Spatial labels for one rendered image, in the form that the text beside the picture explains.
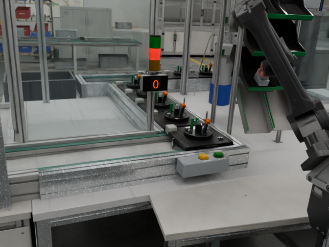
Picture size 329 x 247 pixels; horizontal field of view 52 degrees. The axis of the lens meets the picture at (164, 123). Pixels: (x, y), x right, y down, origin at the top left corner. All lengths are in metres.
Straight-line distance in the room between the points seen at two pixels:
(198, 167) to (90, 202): 0.44
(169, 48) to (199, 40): 0.98
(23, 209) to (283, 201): 0.95
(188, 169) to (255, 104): 0.57
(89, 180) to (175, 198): 0.33
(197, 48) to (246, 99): 9.15
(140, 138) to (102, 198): 0.42
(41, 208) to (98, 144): 0.42
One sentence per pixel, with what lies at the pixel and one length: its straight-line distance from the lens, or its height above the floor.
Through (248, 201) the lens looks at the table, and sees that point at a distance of 1.34.
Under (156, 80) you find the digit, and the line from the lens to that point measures 1.53.
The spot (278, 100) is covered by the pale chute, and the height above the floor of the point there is 1.11.
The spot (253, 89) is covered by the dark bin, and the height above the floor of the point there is 1.20.
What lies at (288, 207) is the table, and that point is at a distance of 1.36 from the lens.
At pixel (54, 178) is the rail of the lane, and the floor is 0.94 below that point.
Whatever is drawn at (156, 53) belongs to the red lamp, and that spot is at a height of 1.34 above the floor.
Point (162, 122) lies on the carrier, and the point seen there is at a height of 0.97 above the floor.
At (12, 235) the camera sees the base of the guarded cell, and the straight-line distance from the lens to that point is 1.32.
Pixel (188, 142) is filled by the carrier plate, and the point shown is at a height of 0.97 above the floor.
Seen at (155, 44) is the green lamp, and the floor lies 1.38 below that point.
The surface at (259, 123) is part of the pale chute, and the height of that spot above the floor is 1.02.
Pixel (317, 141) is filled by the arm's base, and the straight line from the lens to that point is 0.98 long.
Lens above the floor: 1.55
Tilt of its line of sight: 20 degrees down
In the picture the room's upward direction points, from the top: 3 degrees clockwise
